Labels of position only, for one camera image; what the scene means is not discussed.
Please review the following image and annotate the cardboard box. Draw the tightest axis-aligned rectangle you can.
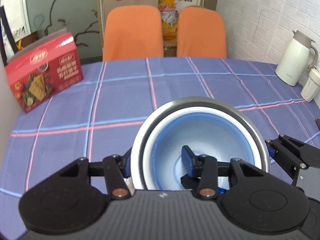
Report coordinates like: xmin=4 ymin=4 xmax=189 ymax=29
xmin=100 ymin=0 xmax=160 ymax=53

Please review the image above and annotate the white lidded cup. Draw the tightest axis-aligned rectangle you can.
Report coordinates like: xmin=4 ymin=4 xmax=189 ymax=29
xmin=300 ymin=68 xmax=320 ymax=102

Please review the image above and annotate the stainless steel bowl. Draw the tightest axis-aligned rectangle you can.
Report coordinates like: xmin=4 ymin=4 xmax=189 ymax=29
xmin=130 ymin=96 xmax=272 ymax=190

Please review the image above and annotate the red cracker box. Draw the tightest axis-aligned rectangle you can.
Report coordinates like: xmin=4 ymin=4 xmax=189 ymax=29
xmin=5 ymin=29 xmax=84 ymax=114

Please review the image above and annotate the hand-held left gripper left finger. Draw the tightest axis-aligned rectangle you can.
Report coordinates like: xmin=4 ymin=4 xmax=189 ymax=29
xmin=59 ymin=148 xmax=132 ymax=198

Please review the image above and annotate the yellow plastic bag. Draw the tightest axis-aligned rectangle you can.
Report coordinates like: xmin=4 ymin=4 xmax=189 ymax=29
xmin=158 ymin=0 xmax=180 ymax=42

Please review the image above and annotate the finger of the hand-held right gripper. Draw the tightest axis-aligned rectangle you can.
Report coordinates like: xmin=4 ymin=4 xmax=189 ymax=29
xmin=264 ymin=134 xmax=320 ymax=179
xmin=180 ymin=174 xmax=201 ymax=190

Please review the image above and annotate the white thermos jug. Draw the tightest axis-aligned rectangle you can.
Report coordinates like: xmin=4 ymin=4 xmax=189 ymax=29
xmin=275 ymin=30 xmax=319 ymax=87

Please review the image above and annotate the black framed board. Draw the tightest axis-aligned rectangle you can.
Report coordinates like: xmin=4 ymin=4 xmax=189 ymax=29
xmin=0 ymin=5 xmax=15 ymax=65

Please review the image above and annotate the orange chair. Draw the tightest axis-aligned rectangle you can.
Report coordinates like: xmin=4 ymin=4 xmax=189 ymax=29
xmin=102 ymin=5 xmax=164 ymax=62
xmin=176 ymin=6 xmax=227 ymax=59

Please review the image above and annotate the white ceramic bowl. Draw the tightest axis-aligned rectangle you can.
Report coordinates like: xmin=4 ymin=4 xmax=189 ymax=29
xmin=142 ymin=106 xmax=258 ymax=190

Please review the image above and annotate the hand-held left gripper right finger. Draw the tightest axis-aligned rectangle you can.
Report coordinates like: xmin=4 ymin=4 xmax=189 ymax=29
xmin=181 ymin=145 xmax=266 ymax=198

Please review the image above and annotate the blue plastic bowl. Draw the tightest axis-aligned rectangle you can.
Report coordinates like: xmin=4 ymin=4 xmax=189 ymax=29
xmin=151 ymin=113 xmax=252 ymax=190

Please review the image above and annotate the purple plaid tablecloth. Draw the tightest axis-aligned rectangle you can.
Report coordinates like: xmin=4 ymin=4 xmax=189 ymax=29
xmin=0 ymin=57 xmax=320 ymax=230

